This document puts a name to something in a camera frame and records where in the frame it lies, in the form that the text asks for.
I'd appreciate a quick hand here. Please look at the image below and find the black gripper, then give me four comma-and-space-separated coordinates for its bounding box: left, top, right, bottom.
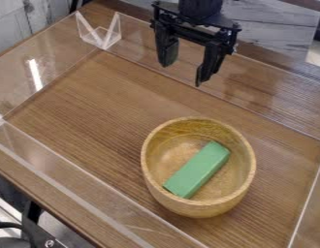
150, 0, 242, 87

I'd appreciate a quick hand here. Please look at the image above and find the green rectangular block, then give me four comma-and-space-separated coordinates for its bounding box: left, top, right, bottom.
163, 141, 230, 199

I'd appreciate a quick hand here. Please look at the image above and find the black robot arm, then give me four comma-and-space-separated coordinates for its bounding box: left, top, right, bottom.
150, 0, 242, 87

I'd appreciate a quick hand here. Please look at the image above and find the brown wooden bowl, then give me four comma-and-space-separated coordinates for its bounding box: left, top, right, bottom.
140, 116, 257, 218

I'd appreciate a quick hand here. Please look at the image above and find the clear acrylic corner bracket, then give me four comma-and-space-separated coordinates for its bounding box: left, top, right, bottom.
75, 12, 122, 50

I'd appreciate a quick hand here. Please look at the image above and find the clear acrylic front wall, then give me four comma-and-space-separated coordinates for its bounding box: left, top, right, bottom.
0, 119, 209, 248

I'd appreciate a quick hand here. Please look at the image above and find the black table leg bracket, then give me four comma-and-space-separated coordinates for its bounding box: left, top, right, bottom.
21, 201, 67, 248

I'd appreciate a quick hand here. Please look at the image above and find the black cable under table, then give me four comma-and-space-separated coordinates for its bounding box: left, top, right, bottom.
0, 221, 37, 248

